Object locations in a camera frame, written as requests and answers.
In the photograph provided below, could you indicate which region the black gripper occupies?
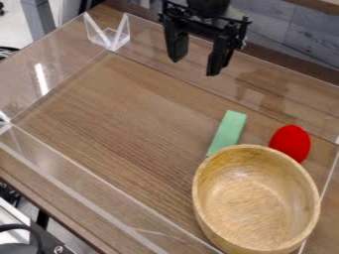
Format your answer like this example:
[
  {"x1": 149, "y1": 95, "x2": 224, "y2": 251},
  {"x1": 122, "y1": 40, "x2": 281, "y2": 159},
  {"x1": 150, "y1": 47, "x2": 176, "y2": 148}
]
[{"x1": 158, "y1": 0, "x2": 252, "y2": 76}]

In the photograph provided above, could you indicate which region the red plush strawberry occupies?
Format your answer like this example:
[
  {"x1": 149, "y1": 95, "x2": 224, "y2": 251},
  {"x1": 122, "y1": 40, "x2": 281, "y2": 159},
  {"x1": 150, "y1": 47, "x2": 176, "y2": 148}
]
[{"x1": 268, "y1": 125, "x2": 311, "y2": 163}]

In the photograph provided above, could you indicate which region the green rectangular block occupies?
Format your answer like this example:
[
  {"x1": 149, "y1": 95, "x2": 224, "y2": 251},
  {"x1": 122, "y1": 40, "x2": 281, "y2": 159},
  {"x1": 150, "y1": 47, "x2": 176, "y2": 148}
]
[{"x1": 207, "y1": 110, "x2": 248, "y2": 156}]

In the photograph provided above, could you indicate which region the grey table leg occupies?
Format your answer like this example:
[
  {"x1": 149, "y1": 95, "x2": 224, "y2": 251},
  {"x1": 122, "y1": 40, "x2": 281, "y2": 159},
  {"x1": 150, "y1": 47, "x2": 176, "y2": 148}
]
[{"x1": 20, "y1": 0, "x2": 56, "y2": 41}]

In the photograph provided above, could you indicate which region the wooden bowl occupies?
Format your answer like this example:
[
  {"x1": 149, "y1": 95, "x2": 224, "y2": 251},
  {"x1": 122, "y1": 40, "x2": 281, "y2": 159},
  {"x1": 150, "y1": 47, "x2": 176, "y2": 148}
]
[{"x1": 192, "y1": 144, "x2": 320, "y2": 254}]

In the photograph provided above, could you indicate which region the clear acrylic tray enclosure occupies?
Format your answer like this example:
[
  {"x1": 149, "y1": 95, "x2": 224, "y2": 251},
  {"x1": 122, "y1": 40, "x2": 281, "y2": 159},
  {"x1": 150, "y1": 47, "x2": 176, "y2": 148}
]
[{"x1": 0, "y1": 17, "x2": 339, "y2": 254}]

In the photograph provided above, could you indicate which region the black metal bracket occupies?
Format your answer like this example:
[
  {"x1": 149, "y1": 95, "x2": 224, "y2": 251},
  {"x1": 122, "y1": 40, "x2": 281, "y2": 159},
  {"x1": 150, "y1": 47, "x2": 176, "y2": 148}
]
[{"x1": 30, "y1": 222, "x2": 76, "y2": 254}]

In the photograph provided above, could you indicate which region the black cable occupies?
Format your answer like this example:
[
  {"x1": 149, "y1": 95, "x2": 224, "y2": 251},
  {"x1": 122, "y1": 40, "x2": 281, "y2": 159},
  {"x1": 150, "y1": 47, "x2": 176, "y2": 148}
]
[{"x1": 0, "y1": 223, "x2": 45, "y2": 254}]

